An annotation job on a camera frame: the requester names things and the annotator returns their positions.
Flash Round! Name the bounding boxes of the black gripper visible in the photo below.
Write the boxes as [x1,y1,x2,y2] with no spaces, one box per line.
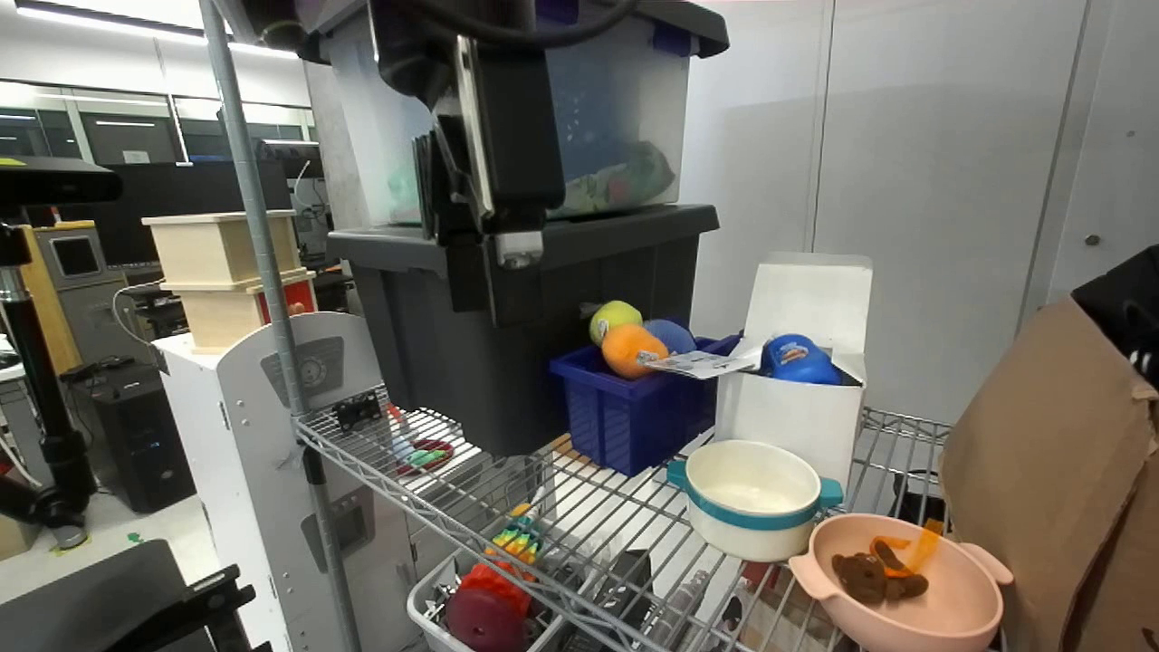
[366,0,568,331]

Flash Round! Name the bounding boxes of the brown bear plushie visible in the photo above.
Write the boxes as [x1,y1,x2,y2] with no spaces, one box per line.
[831,535,936,607]

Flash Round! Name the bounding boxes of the cream bowl with teal band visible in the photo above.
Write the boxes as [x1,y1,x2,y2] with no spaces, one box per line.
[662,433,847,565]

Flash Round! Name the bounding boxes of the pink bowl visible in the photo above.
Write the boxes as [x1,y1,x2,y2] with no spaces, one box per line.
[786,509,1017,652]

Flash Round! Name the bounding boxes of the clear plastic storage bin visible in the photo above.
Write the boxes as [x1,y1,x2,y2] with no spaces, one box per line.
[294,0,736,235]

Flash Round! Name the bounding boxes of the dark grey storage tote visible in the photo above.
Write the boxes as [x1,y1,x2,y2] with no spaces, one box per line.
[326,204,721,460]

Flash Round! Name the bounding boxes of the yellow-green ball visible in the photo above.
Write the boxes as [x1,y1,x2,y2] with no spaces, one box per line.
[588,296,650,346]

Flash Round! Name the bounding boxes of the orange ball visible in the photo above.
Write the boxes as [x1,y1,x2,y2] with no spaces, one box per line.
[598,322,672,380]

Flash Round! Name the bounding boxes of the blue ball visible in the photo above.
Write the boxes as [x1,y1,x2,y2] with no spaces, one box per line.
[643,314,698,357]

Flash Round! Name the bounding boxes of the black clip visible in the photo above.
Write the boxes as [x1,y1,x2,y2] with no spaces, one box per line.
[330,391,391,433]

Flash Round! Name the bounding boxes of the cream stacked drawer boxes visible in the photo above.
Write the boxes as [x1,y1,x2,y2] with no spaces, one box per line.
[140,209,319,354]

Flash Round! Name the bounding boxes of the flat grey plastic packet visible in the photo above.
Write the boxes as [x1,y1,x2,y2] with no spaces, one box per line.
[638,344,765,385]

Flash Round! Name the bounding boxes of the blue plastic bin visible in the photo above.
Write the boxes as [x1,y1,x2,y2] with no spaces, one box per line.
[546,335,738,478]

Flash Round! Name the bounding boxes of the small red green toy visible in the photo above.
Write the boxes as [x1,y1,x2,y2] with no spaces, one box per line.
[391,438,460,478]

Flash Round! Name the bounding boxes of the dark overhead cabinet row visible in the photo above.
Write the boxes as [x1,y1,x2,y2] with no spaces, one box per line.
[0,79,319,171]

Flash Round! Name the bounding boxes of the white cabinet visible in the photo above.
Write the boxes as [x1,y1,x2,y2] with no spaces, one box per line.
[156,306,422,652]

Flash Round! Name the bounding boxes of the blue printed pouch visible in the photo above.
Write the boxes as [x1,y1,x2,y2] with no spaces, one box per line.
[759,332,847,386]

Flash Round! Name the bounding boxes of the rainbow stacking toy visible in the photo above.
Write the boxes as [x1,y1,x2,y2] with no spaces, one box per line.
[484,502,546,571]

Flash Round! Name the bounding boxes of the yellow device with screen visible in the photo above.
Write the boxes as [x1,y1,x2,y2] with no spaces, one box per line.
[14,217,119,376]

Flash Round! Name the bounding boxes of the red disc toy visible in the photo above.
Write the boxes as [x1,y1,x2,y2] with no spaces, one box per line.
[441,562,535,652]

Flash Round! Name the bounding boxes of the black box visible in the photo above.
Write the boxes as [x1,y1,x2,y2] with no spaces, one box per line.
[58,357,197,517]

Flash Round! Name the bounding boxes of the black equipment base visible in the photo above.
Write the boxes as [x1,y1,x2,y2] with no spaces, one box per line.
[0,535,277,652]

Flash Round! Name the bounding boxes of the brown cardboard box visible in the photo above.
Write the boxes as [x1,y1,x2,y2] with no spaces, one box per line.
[937,293,1159,652]

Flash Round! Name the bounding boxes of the metal wire shelf rack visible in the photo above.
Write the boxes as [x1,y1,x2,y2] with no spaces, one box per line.
[197,0,1017,652]

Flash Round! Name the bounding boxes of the plain black camera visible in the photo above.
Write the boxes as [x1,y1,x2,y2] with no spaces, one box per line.
[0,154,122,209]

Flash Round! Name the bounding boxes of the white wire basket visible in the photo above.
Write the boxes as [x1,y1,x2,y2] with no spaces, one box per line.
[406,545,571,652]

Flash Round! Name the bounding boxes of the black camera pole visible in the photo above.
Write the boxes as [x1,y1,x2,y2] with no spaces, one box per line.
[0,204,101,541]

